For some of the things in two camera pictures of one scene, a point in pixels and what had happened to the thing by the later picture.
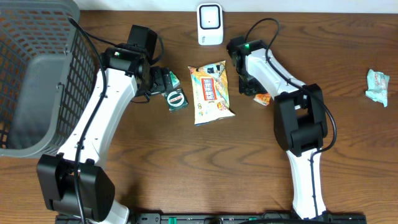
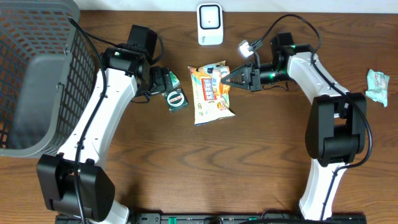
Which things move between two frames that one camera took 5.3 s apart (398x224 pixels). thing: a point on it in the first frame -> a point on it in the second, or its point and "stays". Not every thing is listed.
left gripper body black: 166,83 stays
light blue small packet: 377,86 stays
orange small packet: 263,98 -> 218,88
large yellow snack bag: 211,92 stays
